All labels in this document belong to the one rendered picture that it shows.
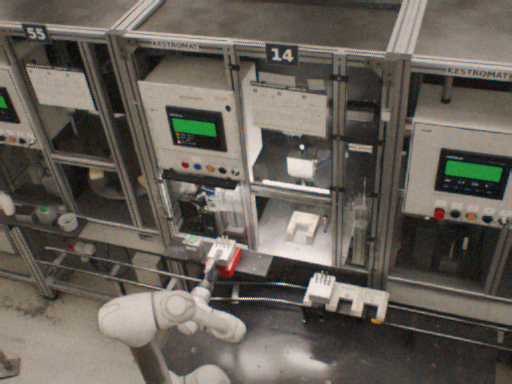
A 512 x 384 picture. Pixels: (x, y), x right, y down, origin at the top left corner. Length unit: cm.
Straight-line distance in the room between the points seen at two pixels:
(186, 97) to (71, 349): 205
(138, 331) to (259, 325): 101
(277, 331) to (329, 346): 26
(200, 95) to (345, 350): 133
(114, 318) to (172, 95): 94
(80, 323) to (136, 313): 205
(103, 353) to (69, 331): 31
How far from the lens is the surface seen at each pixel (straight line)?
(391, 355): 280
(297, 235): 293
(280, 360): 277
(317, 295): 266
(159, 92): 243
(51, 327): 406
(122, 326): 199
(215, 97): 232
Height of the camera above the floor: 303
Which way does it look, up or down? 42 degrees down
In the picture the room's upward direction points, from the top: 6 degrees counter-clockwise
